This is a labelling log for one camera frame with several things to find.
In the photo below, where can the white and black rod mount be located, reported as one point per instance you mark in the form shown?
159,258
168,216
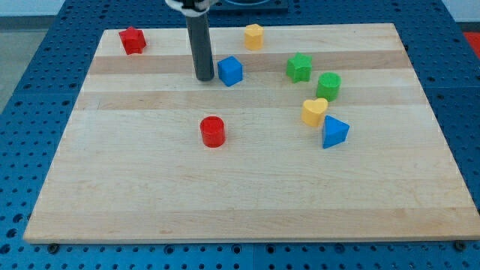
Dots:
191,8

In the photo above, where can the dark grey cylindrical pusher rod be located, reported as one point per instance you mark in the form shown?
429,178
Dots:
201,47

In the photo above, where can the blue triangle block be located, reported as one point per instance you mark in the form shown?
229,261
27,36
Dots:
334,132

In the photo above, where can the blue cube block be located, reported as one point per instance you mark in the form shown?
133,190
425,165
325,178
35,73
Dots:
230,71

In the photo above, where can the yellow hexagon block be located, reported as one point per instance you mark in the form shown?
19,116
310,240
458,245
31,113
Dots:
253,37

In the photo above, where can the red star block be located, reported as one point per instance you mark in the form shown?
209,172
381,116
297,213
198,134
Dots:
133,40

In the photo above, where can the red cylinder block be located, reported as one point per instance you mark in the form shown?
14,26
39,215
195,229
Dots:
212,131

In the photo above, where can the green star block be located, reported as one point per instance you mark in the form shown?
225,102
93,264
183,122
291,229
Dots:
299,67

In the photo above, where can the green cylinder block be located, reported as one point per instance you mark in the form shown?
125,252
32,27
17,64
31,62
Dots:
328,87

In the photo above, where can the yellow heart block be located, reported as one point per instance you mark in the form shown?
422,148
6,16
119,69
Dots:
313,112

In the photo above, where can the wooden board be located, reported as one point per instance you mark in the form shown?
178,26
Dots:
131,166

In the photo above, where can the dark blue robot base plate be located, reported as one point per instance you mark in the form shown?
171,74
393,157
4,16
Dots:
249,5

